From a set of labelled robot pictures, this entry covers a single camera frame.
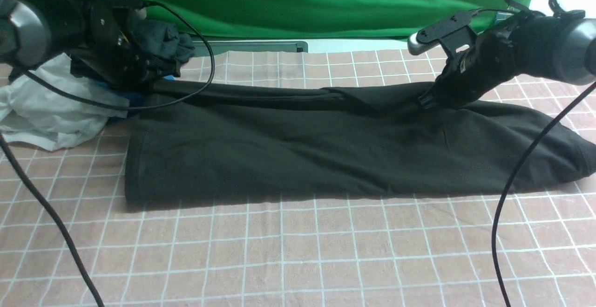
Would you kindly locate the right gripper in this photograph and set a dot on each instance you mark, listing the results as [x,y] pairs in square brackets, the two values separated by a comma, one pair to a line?
[473,71]

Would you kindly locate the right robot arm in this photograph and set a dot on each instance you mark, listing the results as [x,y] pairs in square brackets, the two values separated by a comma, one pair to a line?
[559,48]

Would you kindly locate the white crumpled garment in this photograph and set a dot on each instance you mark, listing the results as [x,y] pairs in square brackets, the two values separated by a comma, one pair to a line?
[34,115]

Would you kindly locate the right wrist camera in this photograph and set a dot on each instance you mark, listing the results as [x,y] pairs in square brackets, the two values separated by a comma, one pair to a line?
[450,33]

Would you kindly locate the blue crumpled garment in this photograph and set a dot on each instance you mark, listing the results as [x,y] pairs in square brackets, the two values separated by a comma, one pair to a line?
[135,100]

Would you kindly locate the pink checkered table cloth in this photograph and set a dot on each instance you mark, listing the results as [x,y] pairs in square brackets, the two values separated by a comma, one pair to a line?
[318,252]

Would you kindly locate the metal binder clip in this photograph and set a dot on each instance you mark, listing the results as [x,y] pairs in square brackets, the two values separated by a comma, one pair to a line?
[500,16]

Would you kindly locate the gray long-sleeve top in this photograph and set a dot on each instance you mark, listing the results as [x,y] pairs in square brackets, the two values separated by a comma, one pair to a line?
[235,142]

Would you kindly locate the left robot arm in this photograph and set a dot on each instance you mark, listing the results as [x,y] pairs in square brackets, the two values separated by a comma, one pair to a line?
[35,31]

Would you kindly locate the dark green rail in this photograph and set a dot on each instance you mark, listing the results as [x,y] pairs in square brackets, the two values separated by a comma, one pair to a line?
[293,47]

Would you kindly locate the dark gray crumpled garment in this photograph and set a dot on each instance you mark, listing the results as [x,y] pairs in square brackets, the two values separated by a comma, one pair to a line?
[163,40]

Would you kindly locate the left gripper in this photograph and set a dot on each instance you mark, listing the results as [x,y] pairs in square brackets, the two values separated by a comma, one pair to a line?
[111,53]

